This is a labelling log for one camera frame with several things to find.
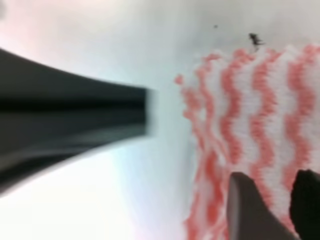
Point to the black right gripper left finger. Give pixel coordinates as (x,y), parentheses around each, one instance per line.
(248,217)

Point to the pink white wavy striped towel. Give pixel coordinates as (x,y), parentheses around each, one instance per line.
(254,113)

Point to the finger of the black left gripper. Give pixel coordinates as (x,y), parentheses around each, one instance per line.
(48,116)

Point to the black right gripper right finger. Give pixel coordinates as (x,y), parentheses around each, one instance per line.
(305,205)

